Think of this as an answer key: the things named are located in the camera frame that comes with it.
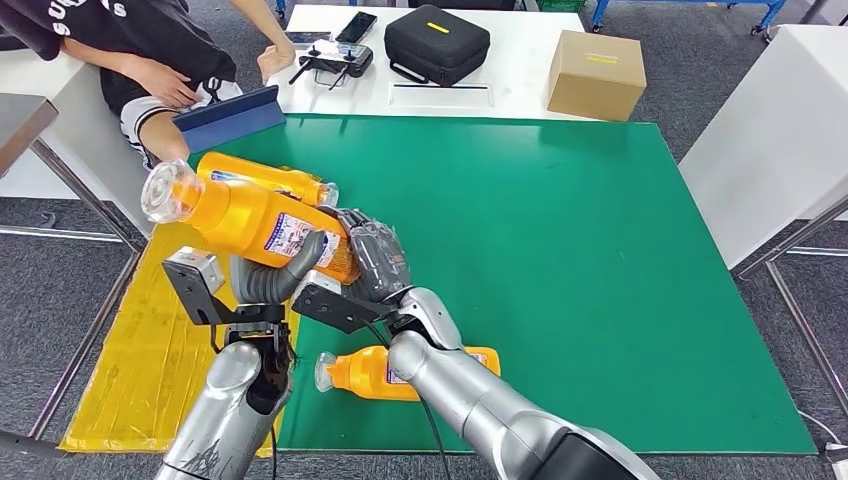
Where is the person's right hand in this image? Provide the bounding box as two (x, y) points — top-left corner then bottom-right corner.
(124, 56), (203, 109)

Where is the black zip case yellow tag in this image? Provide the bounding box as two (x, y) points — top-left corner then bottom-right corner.
(383, 4), (492, 88)

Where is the blue tablet case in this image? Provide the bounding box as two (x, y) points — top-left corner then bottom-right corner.
(172, 84), (288, 155)

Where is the long white table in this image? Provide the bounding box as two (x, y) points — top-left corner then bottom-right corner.
(270, 5), (601, 123)

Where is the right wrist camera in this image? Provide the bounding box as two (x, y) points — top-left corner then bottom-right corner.
(290, 270), (400, 335)

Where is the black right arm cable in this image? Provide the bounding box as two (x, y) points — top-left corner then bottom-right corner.
(360, 321), (455, 480)

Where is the yellow plastic sheet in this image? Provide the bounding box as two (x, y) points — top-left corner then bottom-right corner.
(59, 221), (303, 458)

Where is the orange detergent bottle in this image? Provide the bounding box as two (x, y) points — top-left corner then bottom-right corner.
(313, 345), (503, 403)
(195, 151), (341, 208)
(140, 158), (363, 286)

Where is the black drone remote controller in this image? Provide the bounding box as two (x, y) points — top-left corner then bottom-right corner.
(288, 40), (375, 91)

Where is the dark phone with blue screen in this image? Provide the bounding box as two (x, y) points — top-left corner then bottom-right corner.
(286, 31), (333, 49)

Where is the grey metal table leg frame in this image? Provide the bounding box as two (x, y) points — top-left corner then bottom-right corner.
(736, 197), (848, 415)
(0, 139), (148, 442)

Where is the dark grey bar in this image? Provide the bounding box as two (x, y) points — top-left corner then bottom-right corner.
(0, 429), (74, 462)

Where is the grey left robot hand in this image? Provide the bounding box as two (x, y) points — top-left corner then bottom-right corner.
(228, 228), (329, 307)

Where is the white side table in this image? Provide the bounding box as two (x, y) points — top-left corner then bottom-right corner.
(678, 25), (848, 272)

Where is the white desk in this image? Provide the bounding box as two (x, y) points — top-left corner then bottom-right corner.
(0, 51), (157, 236)

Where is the white power cable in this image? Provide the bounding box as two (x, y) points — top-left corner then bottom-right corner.
(794, 410), (848, 453)

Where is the black bag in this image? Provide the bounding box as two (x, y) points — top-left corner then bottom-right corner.
(407, 0), (519, 12)

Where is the grey desk top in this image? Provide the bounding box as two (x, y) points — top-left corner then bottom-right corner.
(0, 92), (60, 179)

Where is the brown cardboard box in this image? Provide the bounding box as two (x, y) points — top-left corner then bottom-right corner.
(547, 29), (648, 123)

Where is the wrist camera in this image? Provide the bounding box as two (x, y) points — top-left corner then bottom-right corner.
(161, 246), (287, 327)
(290, 270), (400, 335)

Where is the person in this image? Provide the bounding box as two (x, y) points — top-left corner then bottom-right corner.
(0, 0), (298, 172)

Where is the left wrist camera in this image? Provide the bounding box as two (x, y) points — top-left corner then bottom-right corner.
(161, 246), (287, 327)

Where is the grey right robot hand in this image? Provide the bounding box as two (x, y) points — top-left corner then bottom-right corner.
(320, 206), (413, 305)

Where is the person's left hand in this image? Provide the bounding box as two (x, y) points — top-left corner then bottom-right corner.
(256, 42), (298, 86)

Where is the blue metal cart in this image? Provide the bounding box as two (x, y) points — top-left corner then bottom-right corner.
(591, 0), (790, 34)

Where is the black smartphone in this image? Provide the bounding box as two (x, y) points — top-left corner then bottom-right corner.
(335, 11), (379, 46)

